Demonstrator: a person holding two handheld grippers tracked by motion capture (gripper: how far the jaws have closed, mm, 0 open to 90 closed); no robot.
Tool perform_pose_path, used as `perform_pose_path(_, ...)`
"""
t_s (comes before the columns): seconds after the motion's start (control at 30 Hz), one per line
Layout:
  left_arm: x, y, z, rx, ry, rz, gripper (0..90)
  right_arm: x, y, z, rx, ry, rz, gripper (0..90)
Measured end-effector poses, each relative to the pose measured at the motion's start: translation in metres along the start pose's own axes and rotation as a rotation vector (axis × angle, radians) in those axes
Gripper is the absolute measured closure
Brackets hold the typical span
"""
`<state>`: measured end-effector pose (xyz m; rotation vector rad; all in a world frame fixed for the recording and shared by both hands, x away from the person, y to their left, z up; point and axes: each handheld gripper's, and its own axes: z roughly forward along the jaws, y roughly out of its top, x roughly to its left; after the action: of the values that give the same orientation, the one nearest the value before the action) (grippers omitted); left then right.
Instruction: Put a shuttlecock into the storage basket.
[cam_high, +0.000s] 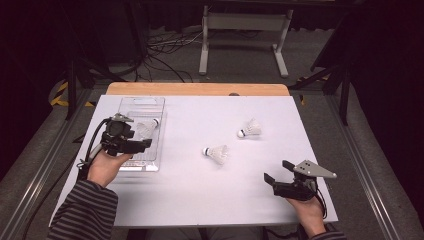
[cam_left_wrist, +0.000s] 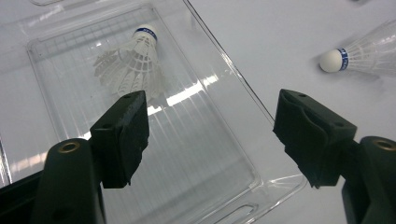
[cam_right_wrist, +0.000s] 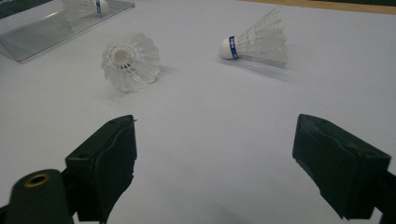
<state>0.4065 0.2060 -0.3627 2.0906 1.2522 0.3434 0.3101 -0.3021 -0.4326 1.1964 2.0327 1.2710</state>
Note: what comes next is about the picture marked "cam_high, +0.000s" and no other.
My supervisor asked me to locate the wooden table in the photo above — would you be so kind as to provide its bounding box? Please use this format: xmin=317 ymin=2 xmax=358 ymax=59
xmin=105 ymin=82 xmax=291 ymax=97

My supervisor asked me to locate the person's left hand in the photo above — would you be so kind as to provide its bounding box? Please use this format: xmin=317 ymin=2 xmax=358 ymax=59
xmin=87 ymin=150 xmax=133 ymax=188

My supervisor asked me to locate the yellow black floor tape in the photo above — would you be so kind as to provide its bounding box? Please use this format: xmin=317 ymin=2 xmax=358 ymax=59
xmin=49 ymin=81 xmax=96 ymax=108

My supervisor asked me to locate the hand-held gripper black cable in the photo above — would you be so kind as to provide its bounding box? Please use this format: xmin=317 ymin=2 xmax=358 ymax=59
xmin=312 ymin=187 xmax=329 ymax=220
xmin=76 ymin=117 xmax=112 ymax=183

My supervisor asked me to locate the aluminium floor rail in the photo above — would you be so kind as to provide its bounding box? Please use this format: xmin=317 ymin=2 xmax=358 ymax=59
xmin=0 ymin=88 xmax=98 ymax=240
xmin=324 ymin=94 xmax=421 ymax=240

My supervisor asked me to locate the clear plastic tray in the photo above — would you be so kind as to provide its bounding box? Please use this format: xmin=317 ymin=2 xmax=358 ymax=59
xmin=114 ymin=96 xmax=167 ymax=173

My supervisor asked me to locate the long thin black cable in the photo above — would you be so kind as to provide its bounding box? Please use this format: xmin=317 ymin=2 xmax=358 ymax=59
xmin=21 ymin=156 xmax=81 ymax=240

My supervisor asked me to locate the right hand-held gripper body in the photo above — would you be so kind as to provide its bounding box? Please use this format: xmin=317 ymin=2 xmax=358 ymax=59
xmin=273 ymin=159 xmax=338 ymax=202

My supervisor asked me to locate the person's right hand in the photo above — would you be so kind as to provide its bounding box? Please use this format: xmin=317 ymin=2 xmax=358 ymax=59
xmin=285 ymin=196 xmax=326 ymax=235

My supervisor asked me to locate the left hand-held gripper black cable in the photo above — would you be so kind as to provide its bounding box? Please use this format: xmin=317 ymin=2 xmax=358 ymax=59
xmin=76 ymin=117 xmax=112 ymax=183

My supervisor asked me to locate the bundle of floor cables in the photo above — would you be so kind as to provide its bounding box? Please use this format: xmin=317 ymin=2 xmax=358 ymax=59
xmin=133 ymin=28 xmax=204 ymax=83

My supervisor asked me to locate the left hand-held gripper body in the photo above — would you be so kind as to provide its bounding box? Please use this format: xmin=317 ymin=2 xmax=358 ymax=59
xmin=100 ymin=112 xmax=136 ymax=157

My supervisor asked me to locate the white metal table frame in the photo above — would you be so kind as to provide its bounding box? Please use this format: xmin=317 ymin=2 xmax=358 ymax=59
xmin=198 ymin=4 xmax=294 ymax=79

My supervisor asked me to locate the black metal stand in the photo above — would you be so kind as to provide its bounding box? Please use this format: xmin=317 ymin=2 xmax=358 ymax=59
xmin=288 ymin=19 xmax=354 ymax=126
xmin=64 ymin=56 xmax=128 ymax=121

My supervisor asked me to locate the white shuttlecock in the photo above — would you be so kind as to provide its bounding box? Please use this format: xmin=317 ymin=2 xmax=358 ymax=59
xmin=135 ymin=117 xmax=161 ymax=140
xmin=201 ymin=144 xmax=230 ymax=166
xmin=236 ymin=118 xmax=263 ymax=139

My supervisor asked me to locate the right hand-held gripper black cable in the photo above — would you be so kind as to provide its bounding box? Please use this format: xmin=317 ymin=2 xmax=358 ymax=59
xmin=312 ymin=187 xmax=329 ymax=220

